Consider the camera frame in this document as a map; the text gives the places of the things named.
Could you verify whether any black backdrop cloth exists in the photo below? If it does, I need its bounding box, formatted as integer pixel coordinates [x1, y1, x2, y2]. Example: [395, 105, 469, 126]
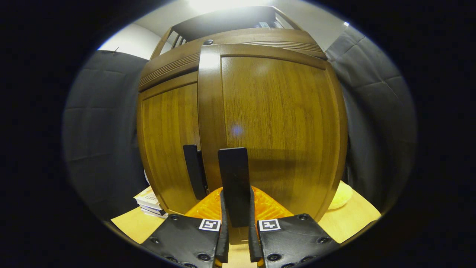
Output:
[62, 25, 418, 222]

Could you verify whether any wooden shoe cabinet door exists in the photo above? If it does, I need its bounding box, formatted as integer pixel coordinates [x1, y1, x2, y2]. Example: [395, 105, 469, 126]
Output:
[137, 71, 209, 216]
[197, 44, 348, 244]

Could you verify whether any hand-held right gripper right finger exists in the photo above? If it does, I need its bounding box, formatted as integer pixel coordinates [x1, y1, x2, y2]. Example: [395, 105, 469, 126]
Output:
[248, 186, 341, 268]

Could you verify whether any wooden double-door shoe cabinet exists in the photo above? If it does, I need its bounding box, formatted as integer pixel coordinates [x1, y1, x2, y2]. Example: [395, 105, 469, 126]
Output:
[137, 6, 348, 239]

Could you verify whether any thin grey book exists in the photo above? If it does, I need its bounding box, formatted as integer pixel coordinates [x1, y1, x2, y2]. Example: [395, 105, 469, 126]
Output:
[138, 203, 166, 214]

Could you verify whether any beige cover book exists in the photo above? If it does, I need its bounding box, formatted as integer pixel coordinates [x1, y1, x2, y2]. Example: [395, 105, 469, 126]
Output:
[134, 186, 161, 207]

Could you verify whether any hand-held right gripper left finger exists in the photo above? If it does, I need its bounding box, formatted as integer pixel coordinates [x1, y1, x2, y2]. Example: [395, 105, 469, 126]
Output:
[141, 187, 229, 268]

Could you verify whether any wooden cabinet drawer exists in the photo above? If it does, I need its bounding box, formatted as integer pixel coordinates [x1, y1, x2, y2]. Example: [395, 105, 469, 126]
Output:
[139, 29, 328, 92]

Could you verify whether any yellow round sponge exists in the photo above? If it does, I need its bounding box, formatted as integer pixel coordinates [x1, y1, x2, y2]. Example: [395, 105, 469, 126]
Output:
[328, 181, 354, 210]

